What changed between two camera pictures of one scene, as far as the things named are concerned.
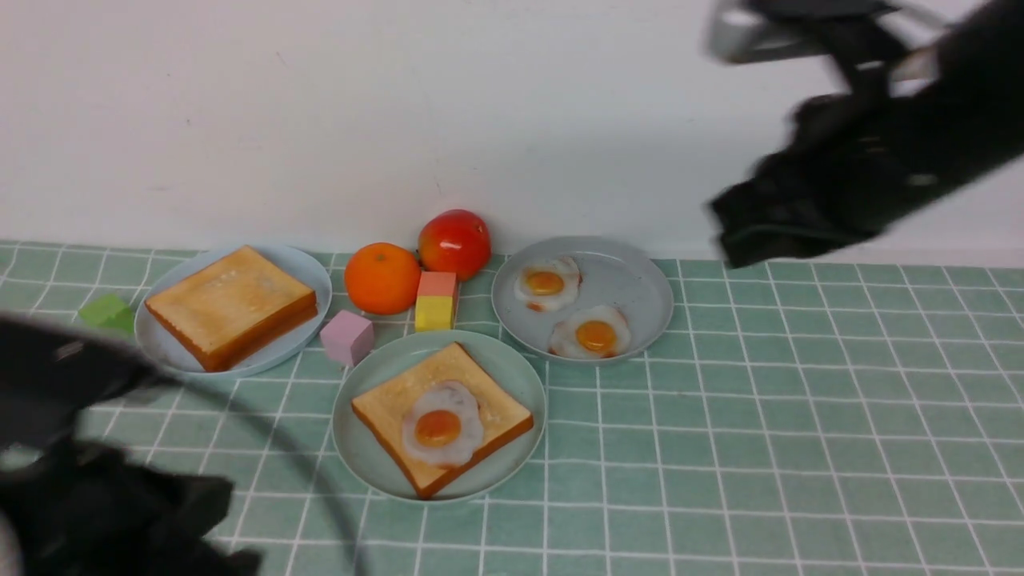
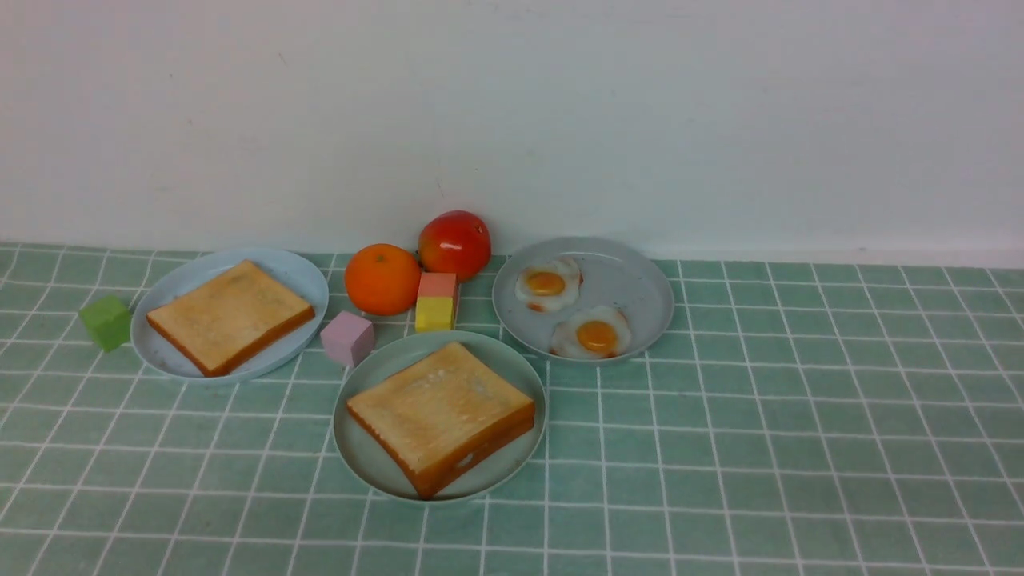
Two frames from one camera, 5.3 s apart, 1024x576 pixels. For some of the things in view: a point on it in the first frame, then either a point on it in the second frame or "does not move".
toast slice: [211, 328] does not move
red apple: [454, 242] does not move
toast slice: [232, 306] to [439, 410]
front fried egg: [592, 332] does not move
